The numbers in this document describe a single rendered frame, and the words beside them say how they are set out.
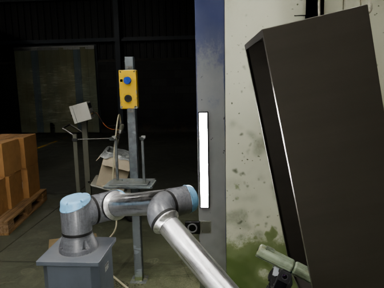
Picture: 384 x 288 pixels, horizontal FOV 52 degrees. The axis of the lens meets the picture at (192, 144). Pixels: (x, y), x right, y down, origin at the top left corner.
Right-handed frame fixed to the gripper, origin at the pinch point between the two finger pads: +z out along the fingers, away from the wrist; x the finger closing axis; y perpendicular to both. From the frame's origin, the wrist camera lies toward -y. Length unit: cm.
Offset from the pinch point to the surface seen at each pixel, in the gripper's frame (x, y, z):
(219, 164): -52, 20, 83
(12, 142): -288, 151, 157
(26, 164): -279, 185, 170
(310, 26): -28, -91, 9
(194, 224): -52, 59, 65
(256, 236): -12, 56, 78
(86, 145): -218, 139, 192
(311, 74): -21, -77, 5
